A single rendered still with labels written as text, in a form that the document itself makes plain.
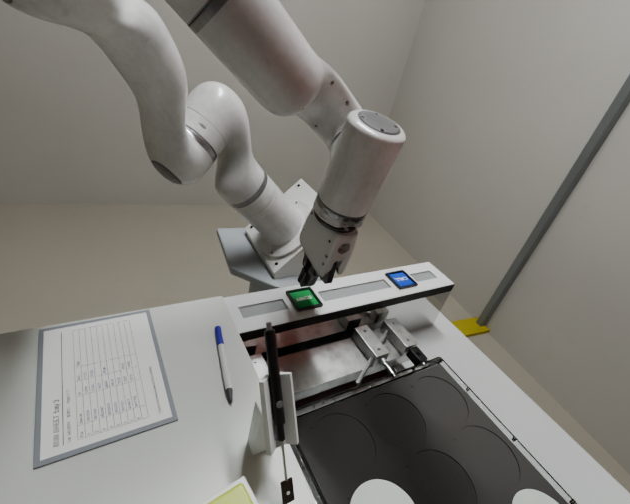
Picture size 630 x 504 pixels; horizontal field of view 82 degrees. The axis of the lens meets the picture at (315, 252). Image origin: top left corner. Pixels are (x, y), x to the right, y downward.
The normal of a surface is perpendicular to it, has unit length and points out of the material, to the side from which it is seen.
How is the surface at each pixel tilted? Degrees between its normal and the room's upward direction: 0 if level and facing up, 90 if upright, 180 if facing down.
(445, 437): 0
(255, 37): 91
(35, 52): 90
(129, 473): 0
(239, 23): 91
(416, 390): 0
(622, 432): 90
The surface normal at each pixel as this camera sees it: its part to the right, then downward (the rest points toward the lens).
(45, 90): 0.38, 0.57
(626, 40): -0.90, 0.05
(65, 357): 0.21, -0.82
